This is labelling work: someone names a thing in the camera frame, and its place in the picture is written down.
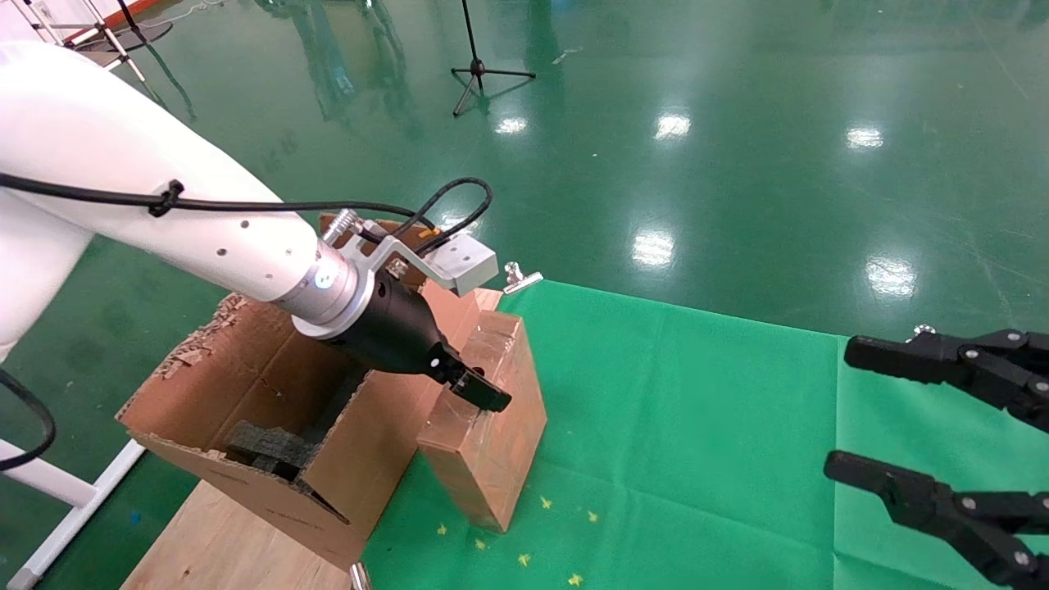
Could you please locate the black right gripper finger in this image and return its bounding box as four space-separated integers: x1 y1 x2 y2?
844 328 1049 431
823 449 1049 590

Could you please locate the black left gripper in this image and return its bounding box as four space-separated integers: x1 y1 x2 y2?
326 270 514 414

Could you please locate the tape cardboard box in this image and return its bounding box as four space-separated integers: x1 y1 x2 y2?
416 310 548 533

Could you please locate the large open cardboard carton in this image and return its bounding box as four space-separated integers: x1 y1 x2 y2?
115 211 505 573

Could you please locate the green table cloth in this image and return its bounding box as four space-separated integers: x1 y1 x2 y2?
359 279 1049 590

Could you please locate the black foam block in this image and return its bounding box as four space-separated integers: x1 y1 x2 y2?
223 420 322 483

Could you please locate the black tripod stand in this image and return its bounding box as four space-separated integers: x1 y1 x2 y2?
451 0 538 117

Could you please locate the black stand round base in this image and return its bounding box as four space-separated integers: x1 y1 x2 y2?
107 0 175 52

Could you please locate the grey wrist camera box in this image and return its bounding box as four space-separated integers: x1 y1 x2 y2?
425 234 500 297

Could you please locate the silver camera mount bracket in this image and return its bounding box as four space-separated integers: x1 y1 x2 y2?
321 207 460 288

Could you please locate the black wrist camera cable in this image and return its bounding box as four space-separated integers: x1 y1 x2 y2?
0 172 495 256

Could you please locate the white tube support frame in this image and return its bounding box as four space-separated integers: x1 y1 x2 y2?
0 437 148 590

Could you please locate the black looped cable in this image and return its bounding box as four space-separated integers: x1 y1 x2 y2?
0 367 57 473

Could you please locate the white tube rack frame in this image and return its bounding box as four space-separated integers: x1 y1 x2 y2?
15 0 150 84

